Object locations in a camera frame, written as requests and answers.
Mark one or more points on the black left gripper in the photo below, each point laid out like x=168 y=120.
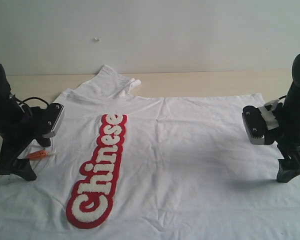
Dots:
x=18 y=128

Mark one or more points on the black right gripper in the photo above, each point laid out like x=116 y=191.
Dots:
x=288 y=144

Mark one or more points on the white t-shirt red Chinese patch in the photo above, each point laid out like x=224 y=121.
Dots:
x=127 y=167

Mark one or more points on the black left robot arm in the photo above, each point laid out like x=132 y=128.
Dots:
x=5 y=93

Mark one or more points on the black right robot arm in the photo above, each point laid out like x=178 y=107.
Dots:
x=292 y=98

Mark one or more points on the orange garment tag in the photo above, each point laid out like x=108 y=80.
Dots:
x=40 y=154

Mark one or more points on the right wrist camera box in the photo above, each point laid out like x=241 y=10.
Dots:
x=262 y=123

